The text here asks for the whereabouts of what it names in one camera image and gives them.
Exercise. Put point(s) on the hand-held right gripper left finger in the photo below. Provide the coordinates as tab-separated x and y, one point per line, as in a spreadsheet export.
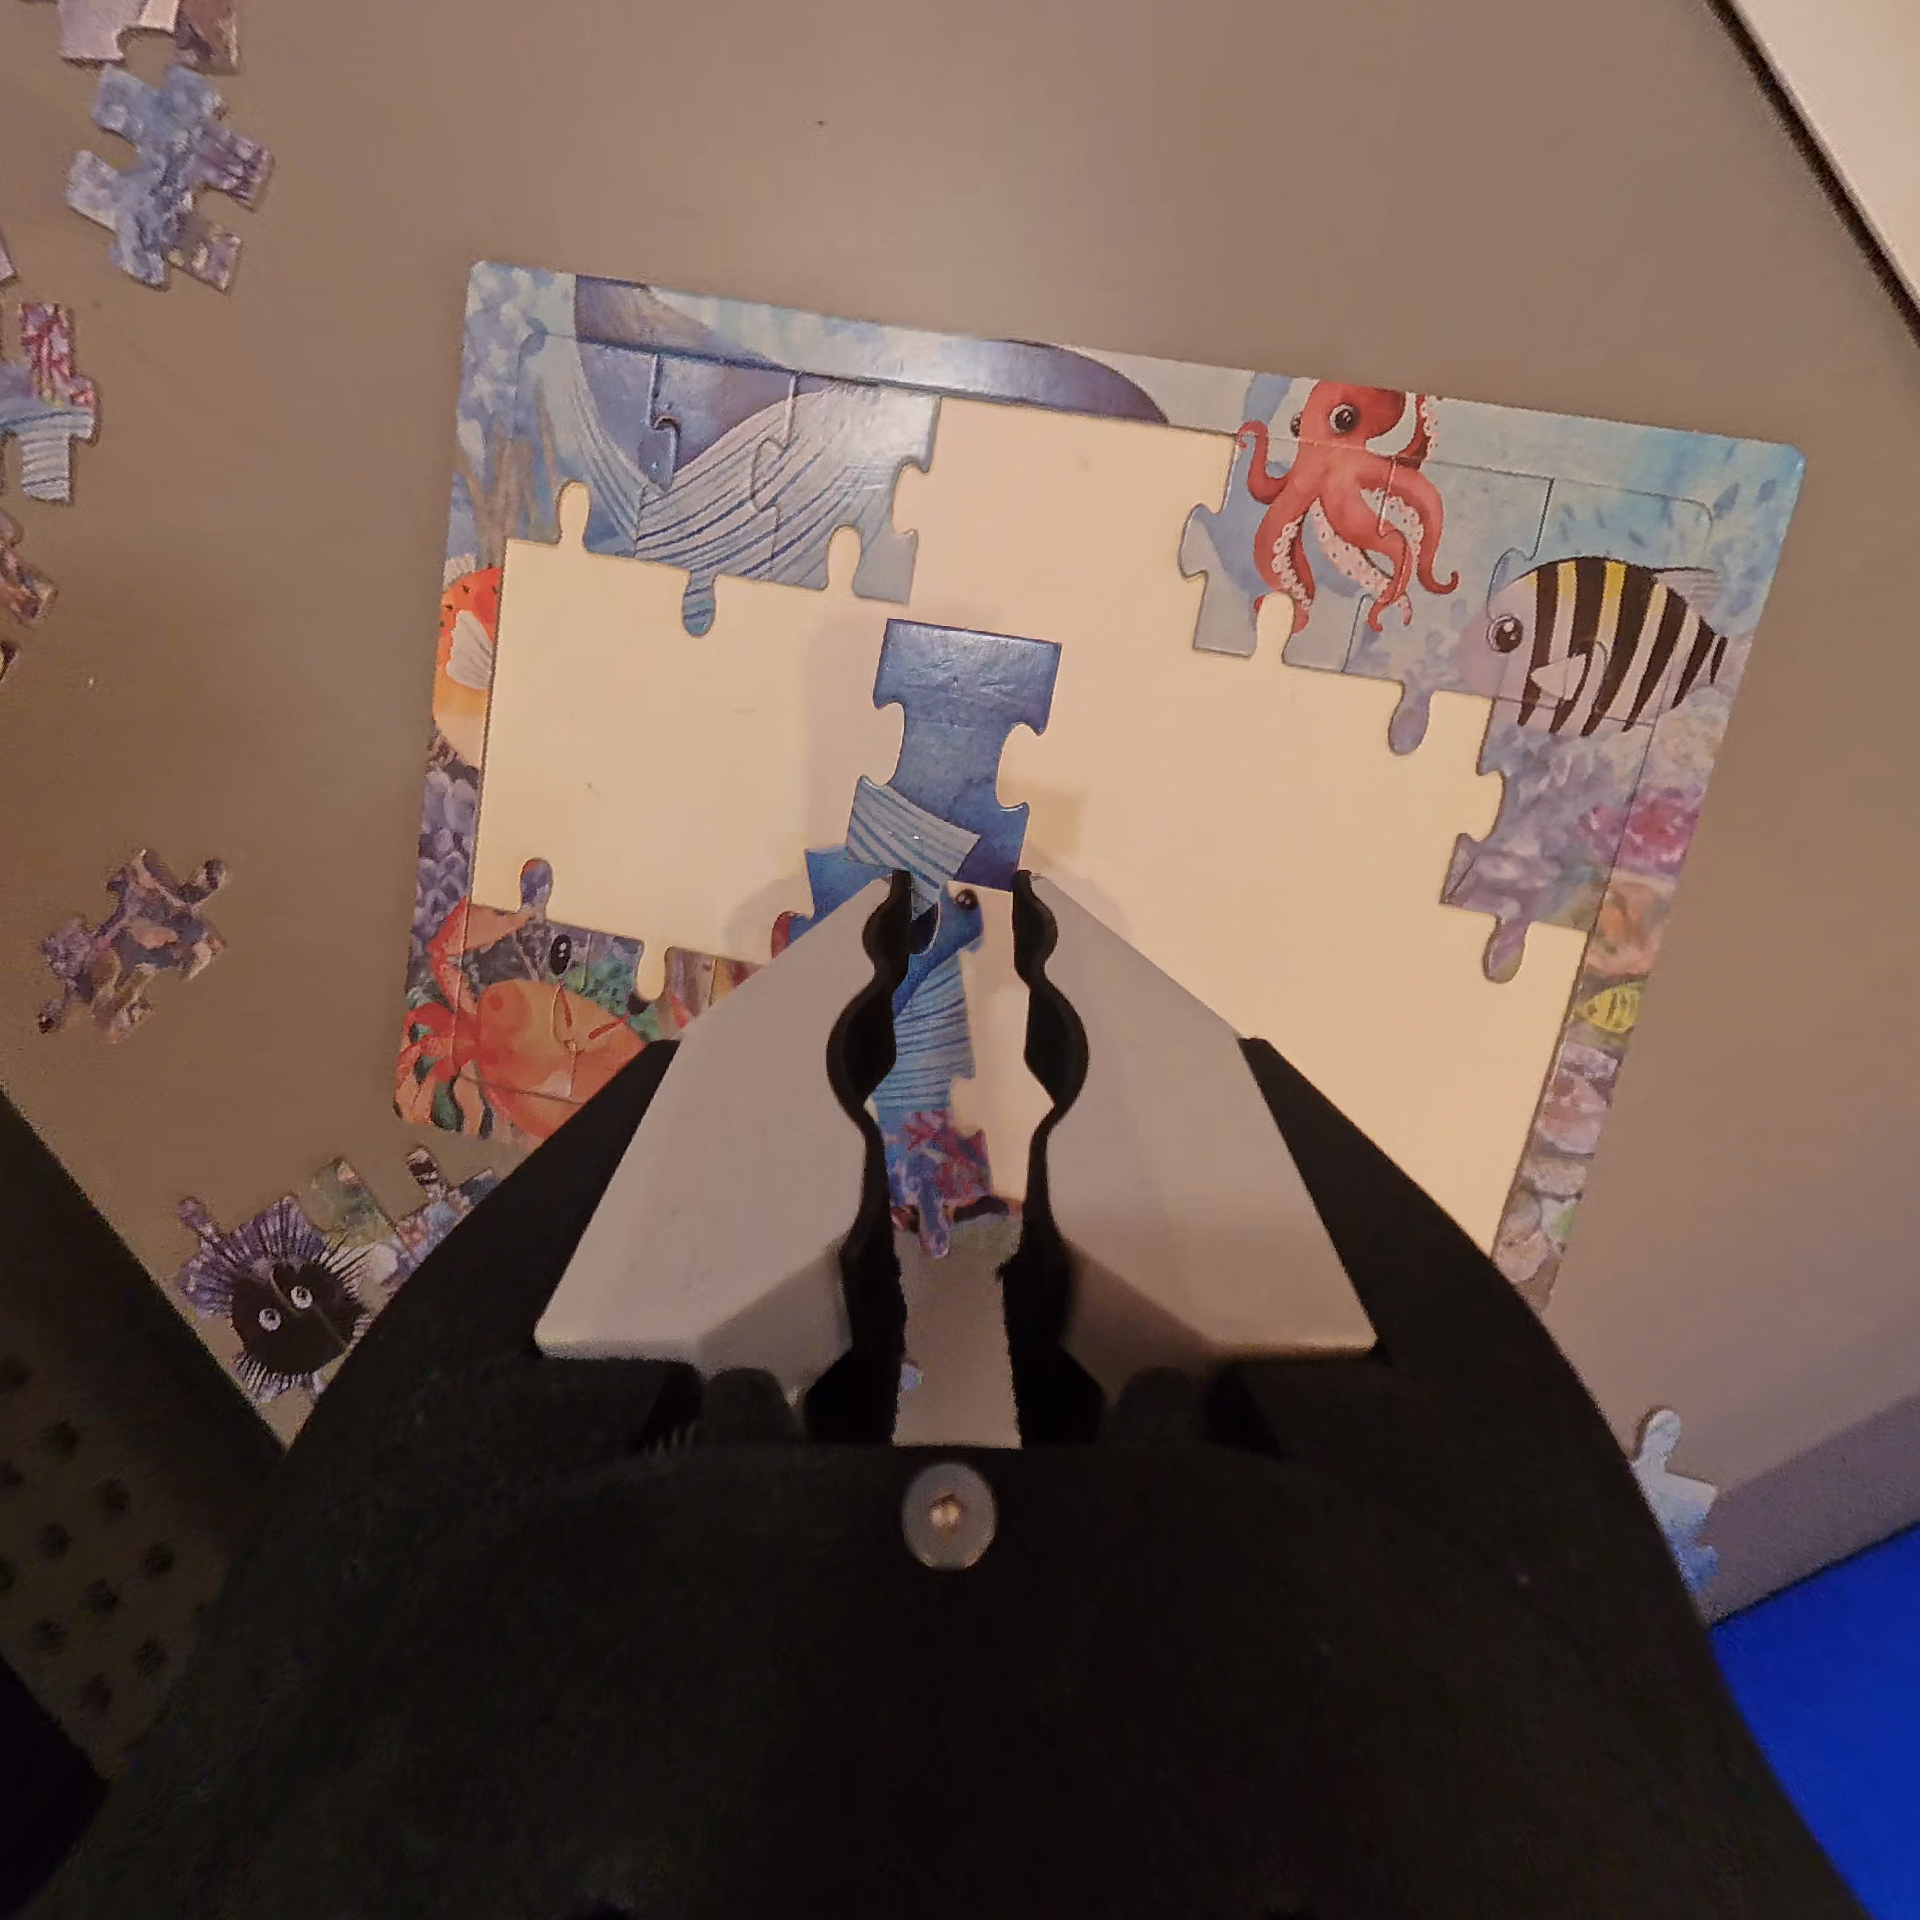
705	1200

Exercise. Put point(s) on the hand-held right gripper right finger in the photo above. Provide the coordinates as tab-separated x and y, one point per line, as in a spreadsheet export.
1201	1200

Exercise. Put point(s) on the striped whale belly puzzle piece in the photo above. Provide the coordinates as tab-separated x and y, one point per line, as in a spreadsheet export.
930	1019

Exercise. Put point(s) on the sea print jigsaw puzzle board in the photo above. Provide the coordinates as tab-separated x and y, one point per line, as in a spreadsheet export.
1201	868

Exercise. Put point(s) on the dark blue whale eye piece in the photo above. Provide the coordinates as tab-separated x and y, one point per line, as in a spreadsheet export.
828	879

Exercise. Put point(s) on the purple blue edge puzzle piece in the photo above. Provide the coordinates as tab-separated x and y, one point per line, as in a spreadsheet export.
1546	840

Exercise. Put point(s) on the dark blue striped puzzle piece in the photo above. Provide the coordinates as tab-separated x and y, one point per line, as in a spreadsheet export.
961	705

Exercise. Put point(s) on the pale blue splash puzzle piece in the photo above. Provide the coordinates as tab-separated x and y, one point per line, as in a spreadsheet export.
1673	1499

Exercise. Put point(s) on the joined orange crab puzzle pieces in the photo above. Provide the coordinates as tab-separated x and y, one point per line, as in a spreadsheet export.
511	1036

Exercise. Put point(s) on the black spiny fish puzzle piece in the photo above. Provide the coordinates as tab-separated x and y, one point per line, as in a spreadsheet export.
284	1305

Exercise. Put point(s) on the black mesh chair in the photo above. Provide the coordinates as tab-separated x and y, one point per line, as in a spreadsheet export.
90	1499

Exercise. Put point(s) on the joined blue whale puzzle pieces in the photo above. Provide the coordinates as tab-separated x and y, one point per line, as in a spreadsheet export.
751	480

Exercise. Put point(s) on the pale blue zebra-striped puzzle piece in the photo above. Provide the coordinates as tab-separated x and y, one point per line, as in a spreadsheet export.
172	171

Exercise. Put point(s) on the grey blue white puzzle piece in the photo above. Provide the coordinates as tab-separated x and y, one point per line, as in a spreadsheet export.
136	28

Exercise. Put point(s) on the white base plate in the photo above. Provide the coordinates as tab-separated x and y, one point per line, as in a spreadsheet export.
1861	135

